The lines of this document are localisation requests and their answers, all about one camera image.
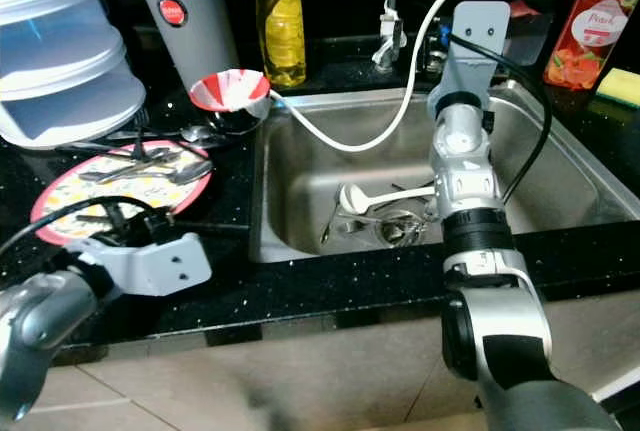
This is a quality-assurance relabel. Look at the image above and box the floral plate with pink rim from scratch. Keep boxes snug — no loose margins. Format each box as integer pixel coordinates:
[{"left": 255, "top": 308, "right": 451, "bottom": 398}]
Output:
[{"left": 30, "top": 139, "right": 214, "bottom": 248}]

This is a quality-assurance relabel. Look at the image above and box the silver metal spoon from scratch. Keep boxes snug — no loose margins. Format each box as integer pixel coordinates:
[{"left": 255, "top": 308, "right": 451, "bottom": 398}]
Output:
[
  {"left": 105, "top": 124, "right": 211, "bottom": 149},
  {"left": 100, "top": 156, "right": 214, "bottom": 187}
]

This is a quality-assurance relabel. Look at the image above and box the red and white bowl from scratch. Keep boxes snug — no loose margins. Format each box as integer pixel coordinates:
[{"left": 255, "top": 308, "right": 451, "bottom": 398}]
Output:
[{"left": 188, "top": 68, "right": 272, "bottom": 114}]

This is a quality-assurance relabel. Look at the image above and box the chrome faucet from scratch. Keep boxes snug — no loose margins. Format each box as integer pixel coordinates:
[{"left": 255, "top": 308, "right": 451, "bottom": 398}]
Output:
[{"left": 370, "top": 0, "right": 408, "bottom": 74}]

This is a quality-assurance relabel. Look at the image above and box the silver metal fork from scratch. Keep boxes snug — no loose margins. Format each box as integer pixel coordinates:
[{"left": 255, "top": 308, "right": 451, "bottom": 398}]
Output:
[
  {"left": 320, "top": 209, "right": 376, "bottom": 245},
  {"left": 105, "top": 149, "right": 176, "bottom": 172}
]

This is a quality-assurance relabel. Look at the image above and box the clear plastic container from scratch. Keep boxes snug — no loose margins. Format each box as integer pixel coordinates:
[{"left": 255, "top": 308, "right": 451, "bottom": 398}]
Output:
[{"left": 503, "top": 1, "right": 553, "bottom": 67}]

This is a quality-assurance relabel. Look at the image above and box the dark metal fork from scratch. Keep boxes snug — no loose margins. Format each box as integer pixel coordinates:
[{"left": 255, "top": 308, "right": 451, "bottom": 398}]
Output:
[{"left": 132, "top": 103, "right": 153, "bottom": 157}]

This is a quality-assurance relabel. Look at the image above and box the red peach refill pouch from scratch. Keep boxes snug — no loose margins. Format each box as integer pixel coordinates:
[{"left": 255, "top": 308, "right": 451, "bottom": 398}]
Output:
[{"left": 543, "top": 0, "right": 640, "bottom": 92}]

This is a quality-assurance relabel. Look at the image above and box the yellow liquid bottle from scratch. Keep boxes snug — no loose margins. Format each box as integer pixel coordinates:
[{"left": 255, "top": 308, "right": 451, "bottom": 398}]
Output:
[{"left": 249, "top": 0, "right": 308, "bottom": 90}]

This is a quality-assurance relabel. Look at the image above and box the white ladle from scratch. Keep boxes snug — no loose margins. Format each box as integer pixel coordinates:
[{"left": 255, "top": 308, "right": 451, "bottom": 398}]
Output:
[{"left": 337, "top": 183, "right": 439, "bottom": 218}]

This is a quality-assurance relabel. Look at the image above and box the metal sink drain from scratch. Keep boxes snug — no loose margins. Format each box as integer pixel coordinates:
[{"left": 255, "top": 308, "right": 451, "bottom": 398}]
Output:
[{"left": 368, "top": 209, "right": 423, "bottom": 249}]

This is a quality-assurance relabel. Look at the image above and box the yellow sponge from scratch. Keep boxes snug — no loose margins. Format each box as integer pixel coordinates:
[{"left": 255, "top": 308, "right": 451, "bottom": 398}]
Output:
[{"left": 594, "top": 67, "right": 640, "bottom": 110}]

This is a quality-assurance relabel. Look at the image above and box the white tiered plastic container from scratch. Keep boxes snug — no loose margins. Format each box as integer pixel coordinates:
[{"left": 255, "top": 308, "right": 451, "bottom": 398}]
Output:
[{"left": 0, "top": 0, "right": 147, "bottom": 150}]

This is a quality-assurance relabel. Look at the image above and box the grey thermos with red label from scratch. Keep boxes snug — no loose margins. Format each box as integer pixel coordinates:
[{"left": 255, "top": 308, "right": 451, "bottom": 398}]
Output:
[{"left": 125, "top": 0, "right": 243, "bottom": 95}]

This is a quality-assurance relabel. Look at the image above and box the stainless steel sink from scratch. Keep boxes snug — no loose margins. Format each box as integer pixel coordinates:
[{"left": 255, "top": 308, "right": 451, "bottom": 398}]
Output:
[{"left": 248, "top": 79, "right": 640, "bottom": 265}]

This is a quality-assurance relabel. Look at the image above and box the beige under-counter cabinet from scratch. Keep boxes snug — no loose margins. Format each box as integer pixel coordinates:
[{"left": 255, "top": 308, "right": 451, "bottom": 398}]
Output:
[{"left": 50, "top": 286, "right": 640, "bottom": 392}]

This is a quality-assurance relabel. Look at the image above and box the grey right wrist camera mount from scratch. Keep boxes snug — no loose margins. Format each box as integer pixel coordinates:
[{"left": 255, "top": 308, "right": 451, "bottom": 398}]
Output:
[{"left": 432, "top": 1, "right": 513, "bottom": 104}]

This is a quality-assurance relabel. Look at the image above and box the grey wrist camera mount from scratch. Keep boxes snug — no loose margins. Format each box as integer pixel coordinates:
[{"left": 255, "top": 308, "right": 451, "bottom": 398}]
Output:
[
  {"left": 432, "top": 1, "right": 513, "bottom": 104},
  {"left": 90, "top": 231, "right": 214, "bottom": 298}
]

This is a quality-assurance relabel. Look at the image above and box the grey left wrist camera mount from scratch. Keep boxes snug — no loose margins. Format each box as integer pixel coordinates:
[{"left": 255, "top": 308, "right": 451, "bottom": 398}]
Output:
[{"left": 90, "top": 231, "right": 214, "bottom": 298}]

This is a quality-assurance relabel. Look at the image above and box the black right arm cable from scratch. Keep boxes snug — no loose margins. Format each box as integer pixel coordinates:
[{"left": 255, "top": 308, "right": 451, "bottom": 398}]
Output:
[{"left": 448, "top": 33, "right": 554, "bottom": 204}]

